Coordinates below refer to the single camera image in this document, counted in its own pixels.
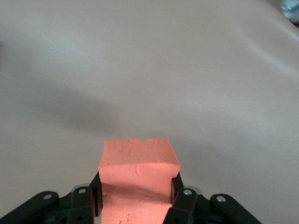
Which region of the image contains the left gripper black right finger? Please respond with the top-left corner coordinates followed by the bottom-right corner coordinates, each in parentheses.
top-left (163, 174), bottom-right (264, 224)

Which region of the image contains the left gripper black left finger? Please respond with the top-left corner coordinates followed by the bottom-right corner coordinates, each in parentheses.
top-left (0, 172), bottom-right (103, 224)

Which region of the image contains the orange foam block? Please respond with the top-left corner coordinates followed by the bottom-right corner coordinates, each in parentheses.
top-left (98, 137), bottom-right (181, 224)

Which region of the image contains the metal table edge clamp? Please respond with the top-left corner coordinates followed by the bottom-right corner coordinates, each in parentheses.
top-left (279, 0), bottom-right (299, 24)

